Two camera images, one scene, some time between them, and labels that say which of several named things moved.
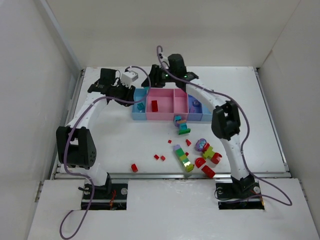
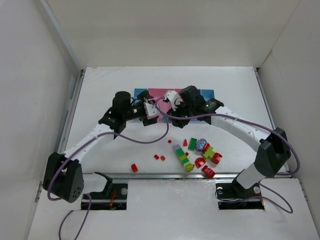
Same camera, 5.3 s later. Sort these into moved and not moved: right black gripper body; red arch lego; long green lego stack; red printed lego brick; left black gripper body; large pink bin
Moved: left black gripper body; right black gripper body
Not moved: long green lego stack; red printed lego brick; red arch lego; large pink bin
